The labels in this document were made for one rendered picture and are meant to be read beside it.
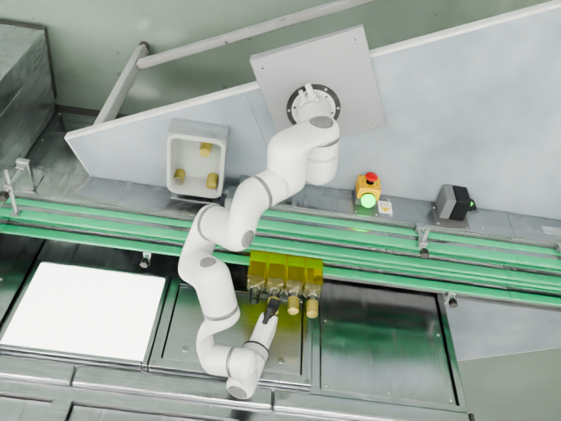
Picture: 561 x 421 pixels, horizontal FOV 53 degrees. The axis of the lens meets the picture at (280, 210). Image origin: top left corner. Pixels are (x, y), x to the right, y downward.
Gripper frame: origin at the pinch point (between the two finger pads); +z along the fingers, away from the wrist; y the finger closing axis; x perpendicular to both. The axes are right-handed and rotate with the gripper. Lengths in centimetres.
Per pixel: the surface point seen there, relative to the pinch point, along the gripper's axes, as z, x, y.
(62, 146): 56, 108, -15
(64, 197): 11, 74, 6
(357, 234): 27.2, -16.9, 13.4
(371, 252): 29.1, -22.5, 5.9
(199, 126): 30, 38, 33
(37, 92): 63, 121, 3
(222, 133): 30, 30, 33
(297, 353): -2.7, -10.3, -12.8
